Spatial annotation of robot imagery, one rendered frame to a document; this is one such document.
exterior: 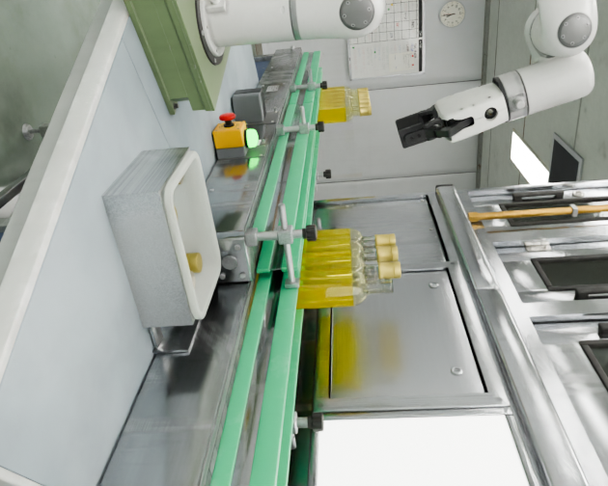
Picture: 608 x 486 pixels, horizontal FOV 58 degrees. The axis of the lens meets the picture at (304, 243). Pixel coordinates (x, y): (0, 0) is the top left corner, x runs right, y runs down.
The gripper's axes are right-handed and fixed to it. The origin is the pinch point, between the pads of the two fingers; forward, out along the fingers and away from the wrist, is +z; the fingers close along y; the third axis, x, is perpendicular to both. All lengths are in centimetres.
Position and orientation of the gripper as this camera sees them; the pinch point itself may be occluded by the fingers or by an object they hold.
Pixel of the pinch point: (409, 130)
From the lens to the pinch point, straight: 95.2
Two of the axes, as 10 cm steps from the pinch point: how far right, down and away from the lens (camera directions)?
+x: -3.6, -8.2, -4.5
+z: -9.3, 2.8, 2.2
